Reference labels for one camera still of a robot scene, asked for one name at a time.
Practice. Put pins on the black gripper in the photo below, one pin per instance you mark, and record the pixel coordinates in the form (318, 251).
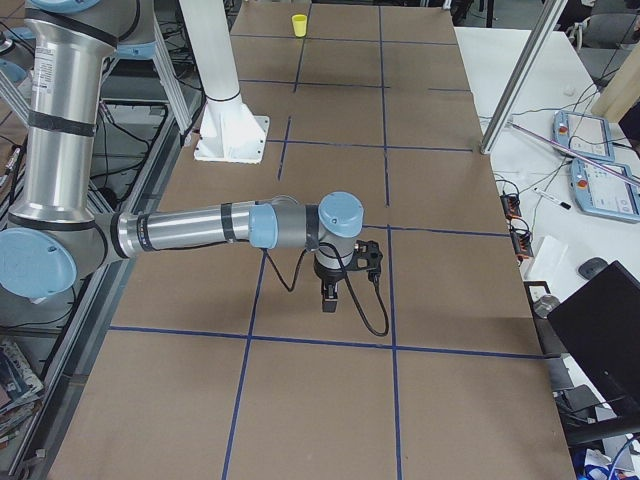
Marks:
(326, 274)

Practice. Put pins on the yellow plastic cup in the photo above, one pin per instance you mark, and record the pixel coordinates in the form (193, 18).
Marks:
(299, 25)

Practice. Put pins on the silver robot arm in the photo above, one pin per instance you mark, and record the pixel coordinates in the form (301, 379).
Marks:
(52, 239)

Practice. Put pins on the brown paper table mat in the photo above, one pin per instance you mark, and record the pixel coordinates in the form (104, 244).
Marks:
(220, 364)

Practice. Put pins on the black marker pen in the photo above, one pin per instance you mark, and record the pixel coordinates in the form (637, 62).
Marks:
(551, 198)

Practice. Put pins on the black computer mouse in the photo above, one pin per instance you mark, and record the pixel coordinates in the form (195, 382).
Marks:
(591, 267)

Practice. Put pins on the black laptop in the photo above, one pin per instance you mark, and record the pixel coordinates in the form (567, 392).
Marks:
(599, 327)

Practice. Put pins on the lower blue teach pendant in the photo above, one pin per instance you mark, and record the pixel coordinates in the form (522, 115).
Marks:
(598, 193)

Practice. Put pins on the blue teach pendant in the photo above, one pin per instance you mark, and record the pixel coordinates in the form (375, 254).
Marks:
(590, 136)
(598, 193)

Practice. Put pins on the upper blue teach pendant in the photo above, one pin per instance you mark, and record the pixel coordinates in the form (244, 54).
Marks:
(590, 136)

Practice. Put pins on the white camera stand post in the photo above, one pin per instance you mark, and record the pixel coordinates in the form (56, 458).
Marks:
(229, 131)

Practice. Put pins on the aluminium frame post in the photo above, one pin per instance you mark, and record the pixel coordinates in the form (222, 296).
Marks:
(536, 40)

